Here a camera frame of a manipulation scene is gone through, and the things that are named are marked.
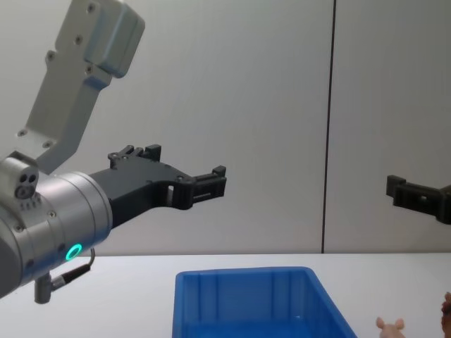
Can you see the pink toy pig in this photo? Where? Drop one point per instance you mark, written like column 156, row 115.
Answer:
column 390, row 328

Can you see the brown toy figure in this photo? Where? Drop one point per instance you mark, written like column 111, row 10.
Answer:
column 446, row 311

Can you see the blue plastic bin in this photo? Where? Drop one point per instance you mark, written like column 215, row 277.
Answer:
column 246, row 303

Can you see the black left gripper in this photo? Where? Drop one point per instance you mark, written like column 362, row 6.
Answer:
column 141, row 186

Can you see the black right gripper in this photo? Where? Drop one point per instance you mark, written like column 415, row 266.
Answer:
column 446, row 206

